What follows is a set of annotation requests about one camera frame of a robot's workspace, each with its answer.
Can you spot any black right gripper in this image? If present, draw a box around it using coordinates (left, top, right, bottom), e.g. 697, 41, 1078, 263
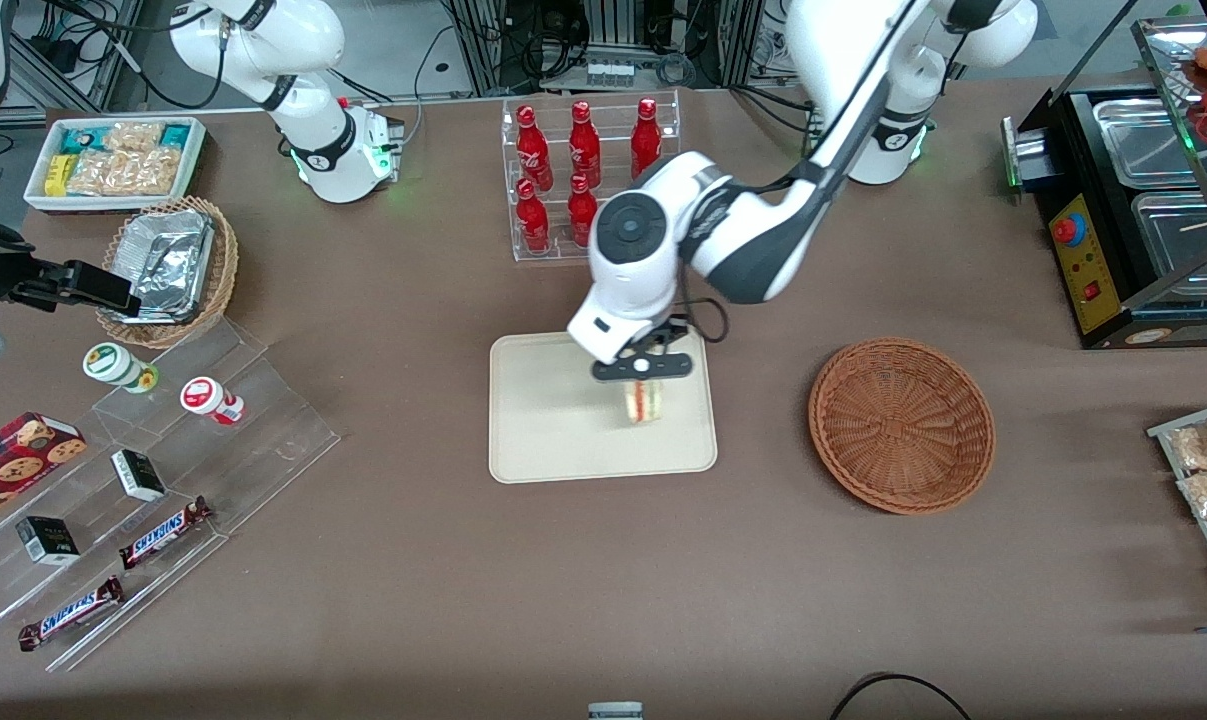
0, 212, 142, 316

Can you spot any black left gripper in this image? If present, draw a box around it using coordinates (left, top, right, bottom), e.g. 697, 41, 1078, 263
591, 320, 695, 383

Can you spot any triangular sandwich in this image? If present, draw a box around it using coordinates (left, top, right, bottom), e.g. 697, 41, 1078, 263
621, 380, 666, 427

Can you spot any cream plastic tray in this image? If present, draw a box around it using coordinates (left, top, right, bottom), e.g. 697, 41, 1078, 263
489, 330, 719, 485

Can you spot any aluminium foil tray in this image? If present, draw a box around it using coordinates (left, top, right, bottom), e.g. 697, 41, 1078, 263
111, 208, 214, 323

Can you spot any light tan wicker basket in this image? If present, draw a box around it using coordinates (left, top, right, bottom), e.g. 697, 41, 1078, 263
96, 195, 239, 349

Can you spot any brown round wicker basket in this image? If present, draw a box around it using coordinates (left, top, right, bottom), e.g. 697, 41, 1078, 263
808, 338, 996, 516

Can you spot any green sunflower yogurt cup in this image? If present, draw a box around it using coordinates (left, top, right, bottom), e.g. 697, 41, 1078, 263
83, 342, 159, 393

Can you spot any large clear cracker pack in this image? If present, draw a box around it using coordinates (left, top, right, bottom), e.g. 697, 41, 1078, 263
68, 150, 184, 197

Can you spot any red cola bottle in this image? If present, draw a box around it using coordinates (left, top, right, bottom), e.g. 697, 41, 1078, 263
569, 100, 602, 186
516, 178, 551, 253
516, 104, 554, 191
631, 97, 663, 179
567, 173, 599, 248

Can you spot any small clear cracker pack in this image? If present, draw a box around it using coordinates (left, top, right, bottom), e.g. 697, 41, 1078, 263
103, 120, 164, 152

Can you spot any red tartan cookie box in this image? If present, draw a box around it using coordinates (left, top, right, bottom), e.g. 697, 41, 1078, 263
0, 412, 89, 531

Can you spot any white rectangular snack bin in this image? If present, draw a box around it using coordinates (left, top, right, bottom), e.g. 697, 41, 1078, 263
23, 115, 207, 216

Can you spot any red lidded yogurt cup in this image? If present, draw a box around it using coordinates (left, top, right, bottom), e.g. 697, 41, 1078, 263
180, 376, 246, 426

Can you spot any black box white label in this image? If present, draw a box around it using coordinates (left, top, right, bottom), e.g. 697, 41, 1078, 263
111, 449, 167, 502

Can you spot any clear acrylic bottle rack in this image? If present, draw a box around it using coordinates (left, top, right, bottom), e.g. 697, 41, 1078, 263
501, 90, 682, 263

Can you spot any black box gold lettering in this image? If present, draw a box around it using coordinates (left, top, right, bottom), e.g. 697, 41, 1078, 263
15, 516, 81, 567

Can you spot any Snickers chocolate bar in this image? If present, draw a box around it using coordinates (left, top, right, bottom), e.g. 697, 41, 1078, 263
18, 577, 126, 653
118, 497, 214, 571

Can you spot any clear acrylic stepped shelf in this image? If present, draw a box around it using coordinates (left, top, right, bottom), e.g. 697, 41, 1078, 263
0, 315, 342, 673

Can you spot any black food warmer machine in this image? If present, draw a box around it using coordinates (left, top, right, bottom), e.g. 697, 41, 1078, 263
1003, 15, 1207, 349

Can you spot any stainless steel pan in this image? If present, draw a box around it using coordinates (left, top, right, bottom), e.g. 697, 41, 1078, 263
1093, 98, 1201, 189
1131, 190, 1207, 283

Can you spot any aluminium frame equipment rack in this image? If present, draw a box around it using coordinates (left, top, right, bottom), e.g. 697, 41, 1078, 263
443, 0, 794, 96

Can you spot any black floor cable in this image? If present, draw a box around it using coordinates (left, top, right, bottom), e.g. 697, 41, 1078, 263
828, 673, 974, 720

